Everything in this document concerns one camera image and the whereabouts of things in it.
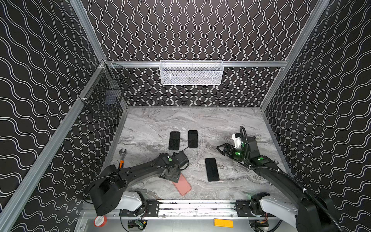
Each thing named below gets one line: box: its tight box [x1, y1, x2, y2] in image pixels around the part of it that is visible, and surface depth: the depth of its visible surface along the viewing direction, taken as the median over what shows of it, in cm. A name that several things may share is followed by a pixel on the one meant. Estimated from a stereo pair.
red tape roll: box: [93, 215, 108, 228], surface depth 71 cm
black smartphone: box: [204, 157, 220, 182], surface depth 90 cm
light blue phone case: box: [188, 130, 199, 148], surface depth 104 cm
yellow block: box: [213, 218, 234, 229], surface depth 72 cm
